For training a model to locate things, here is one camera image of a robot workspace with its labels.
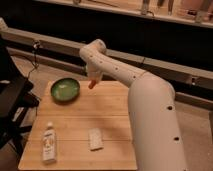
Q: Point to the pale yellow gripper tip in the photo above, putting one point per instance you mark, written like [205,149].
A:
[95,76]

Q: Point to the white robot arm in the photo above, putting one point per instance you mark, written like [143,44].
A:
[155,130]

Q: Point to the green bowl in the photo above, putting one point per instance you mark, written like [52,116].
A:
[65,89]

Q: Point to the white sponge block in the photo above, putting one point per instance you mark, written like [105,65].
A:
[95,139]

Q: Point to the black chair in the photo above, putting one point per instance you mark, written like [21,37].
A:
[15,100]

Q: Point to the white plastic bottle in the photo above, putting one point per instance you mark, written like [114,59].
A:
[49,144]

